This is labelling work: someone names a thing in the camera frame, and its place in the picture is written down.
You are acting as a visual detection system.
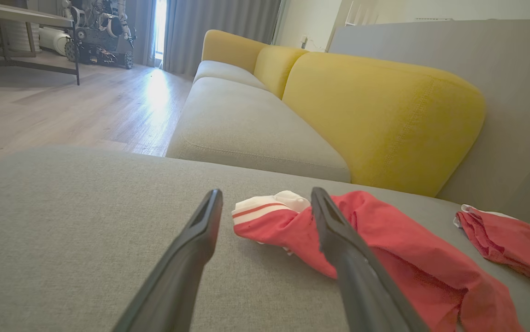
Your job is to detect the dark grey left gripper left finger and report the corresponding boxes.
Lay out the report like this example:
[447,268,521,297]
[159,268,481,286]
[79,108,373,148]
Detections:
[113,189,223,332]

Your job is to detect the wheeled robot with black base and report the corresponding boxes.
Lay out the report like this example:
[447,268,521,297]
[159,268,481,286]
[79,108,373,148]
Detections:
[62,0,136,70]

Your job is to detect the red shorts with white waistband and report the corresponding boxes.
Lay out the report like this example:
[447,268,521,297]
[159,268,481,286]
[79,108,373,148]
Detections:
[453,204,530,293]

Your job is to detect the grey metal-frame table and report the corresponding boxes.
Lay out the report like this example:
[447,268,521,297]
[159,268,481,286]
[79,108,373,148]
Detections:
[0,0,81,86]

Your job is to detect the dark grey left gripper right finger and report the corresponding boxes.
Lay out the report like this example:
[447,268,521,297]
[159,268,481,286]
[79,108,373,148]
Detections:
[311,187,431,332]

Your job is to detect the large grey sofa chaise seat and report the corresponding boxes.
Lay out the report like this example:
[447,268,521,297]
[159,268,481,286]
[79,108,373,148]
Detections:
[0,147,530,332]

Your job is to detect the grey curtain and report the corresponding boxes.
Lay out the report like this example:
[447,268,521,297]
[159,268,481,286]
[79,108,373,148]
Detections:
[124,0,157,68]
[164,0,282,77]

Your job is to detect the red white basketball jersey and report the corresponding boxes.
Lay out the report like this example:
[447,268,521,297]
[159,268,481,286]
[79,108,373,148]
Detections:
[232,190,526,332]

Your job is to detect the white cylinder object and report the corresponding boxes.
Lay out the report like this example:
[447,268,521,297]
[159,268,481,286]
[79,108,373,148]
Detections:
[39,27,70,57]

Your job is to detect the large yellow sofa back cushion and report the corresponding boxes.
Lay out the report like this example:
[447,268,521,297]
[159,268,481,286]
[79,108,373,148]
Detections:
[283,52,486,198]

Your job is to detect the grey sofa seat cushion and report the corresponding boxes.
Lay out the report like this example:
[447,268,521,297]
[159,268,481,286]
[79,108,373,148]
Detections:
[166,76,351,183]
[194,60,268,91]

